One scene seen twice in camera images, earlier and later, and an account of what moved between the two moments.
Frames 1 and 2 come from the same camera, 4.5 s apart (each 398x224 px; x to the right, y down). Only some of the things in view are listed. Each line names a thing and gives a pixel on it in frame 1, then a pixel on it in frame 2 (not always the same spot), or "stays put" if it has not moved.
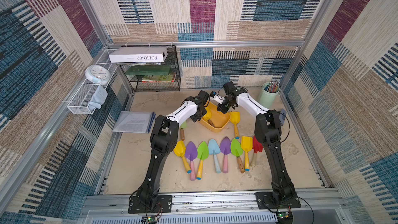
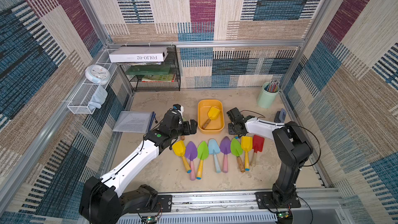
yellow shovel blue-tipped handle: (180, 150) stays put
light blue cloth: (98, 98) stays put
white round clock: (98, 74) stays put
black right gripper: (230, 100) -> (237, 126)
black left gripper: (195, 119) -> (193, 127)
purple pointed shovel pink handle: (191, 154) stays put
